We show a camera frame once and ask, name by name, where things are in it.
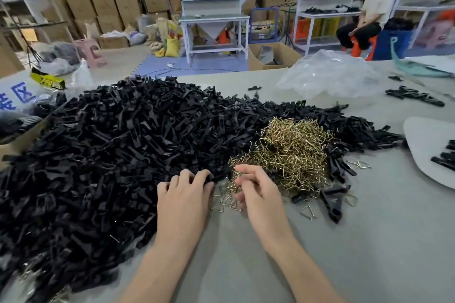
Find person's left hand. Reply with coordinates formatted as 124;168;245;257
156;169;215;244

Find person's right hand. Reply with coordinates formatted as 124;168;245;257
234;164;288;234

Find person's left forearm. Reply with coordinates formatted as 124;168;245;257
119;232;207;303

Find person's right forearm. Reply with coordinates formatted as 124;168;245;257
254;223;347;303

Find pile of black plastic clips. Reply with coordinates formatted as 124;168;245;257
0;76;406;303

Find yellow sack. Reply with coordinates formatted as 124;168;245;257
164;35;179;58

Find open cardboard box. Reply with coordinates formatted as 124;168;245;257
248;42;303;71

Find pink plastic stool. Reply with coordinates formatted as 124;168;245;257
73;39;107;69

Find yellow and black box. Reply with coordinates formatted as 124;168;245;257
30;67;67;91

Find blue plastic crate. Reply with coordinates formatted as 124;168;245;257
250;7;281;43

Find clear plastic bag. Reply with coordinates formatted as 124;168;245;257
277;49;386;99

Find black tripod stand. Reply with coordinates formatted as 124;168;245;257
7;12;42;69

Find orange plastic stool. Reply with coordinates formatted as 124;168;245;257
343;36;378;62

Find row of assembled black clips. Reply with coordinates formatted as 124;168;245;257
385;86;446;107

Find white plastic tray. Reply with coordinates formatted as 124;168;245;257
403;117;455;190

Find blue fabric bag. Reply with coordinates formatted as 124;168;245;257
373;26;414;61

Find assembled black clips on tray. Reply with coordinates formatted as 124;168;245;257
431;140;455;172

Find pile of brass wire springs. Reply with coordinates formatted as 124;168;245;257
211;117;372;221

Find teal strap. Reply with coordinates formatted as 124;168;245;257
390;36;455;78

